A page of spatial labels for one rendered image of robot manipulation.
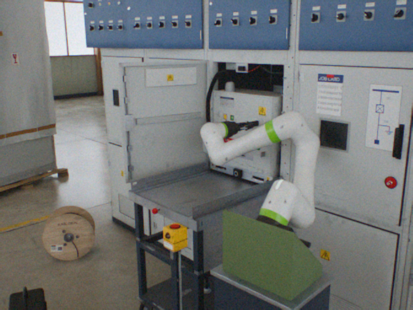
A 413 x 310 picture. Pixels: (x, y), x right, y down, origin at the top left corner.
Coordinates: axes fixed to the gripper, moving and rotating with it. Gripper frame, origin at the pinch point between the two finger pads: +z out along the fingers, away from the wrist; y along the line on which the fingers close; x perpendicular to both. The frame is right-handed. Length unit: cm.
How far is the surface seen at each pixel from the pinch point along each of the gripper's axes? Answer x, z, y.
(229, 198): -34, -34, 14
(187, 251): -111, 6, -71
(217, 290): -56, -75, 46
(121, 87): 21, -51, -59
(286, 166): -24.1, 7.9, 18.9
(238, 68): 30.5, 9.6, -21.3
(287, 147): -12.3, 8.0, 18.8
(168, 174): -33, -32, -42
